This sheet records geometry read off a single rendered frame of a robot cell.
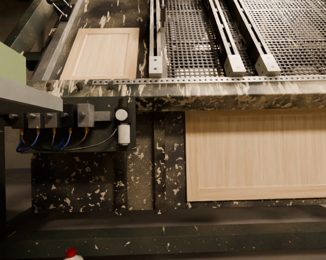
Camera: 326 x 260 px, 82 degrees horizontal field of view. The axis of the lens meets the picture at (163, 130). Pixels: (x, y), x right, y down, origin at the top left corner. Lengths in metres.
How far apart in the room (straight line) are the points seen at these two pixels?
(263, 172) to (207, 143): 0.36
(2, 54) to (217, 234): 0.96
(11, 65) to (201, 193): 0.99
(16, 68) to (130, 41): 0.80
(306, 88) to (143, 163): 0.88
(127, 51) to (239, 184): 0.98
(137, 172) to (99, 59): 0.66
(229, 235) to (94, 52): 1.15
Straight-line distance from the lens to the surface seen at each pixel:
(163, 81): 0.88
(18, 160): 4.04
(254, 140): 1.19
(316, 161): 1.41
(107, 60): 1.11
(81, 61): 1.15
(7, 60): 0.51
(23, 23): 1.55
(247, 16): 1.44
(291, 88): 1.04
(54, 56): 1.22
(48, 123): 0.83
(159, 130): 1.02
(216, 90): 0.89
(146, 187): 1.13
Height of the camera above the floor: 0.65
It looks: level
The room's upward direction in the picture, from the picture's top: 1 degrees counter-clockwise
